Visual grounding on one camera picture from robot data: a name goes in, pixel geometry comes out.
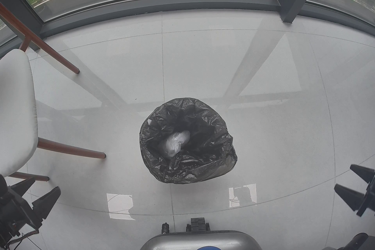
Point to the white paper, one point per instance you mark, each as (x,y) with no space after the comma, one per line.
(174,143)

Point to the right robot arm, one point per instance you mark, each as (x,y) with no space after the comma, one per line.
(360,242)

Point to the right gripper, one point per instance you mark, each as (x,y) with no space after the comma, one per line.
(368,199)

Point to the white wooden chair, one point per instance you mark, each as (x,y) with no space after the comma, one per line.
(14,111)

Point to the black plastic bag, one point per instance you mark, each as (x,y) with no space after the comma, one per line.
(205,161)

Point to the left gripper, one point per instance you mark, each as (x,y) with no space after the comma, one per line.
(17,213)

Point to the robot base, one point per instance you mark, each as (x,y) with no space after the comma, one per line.
(199,240)

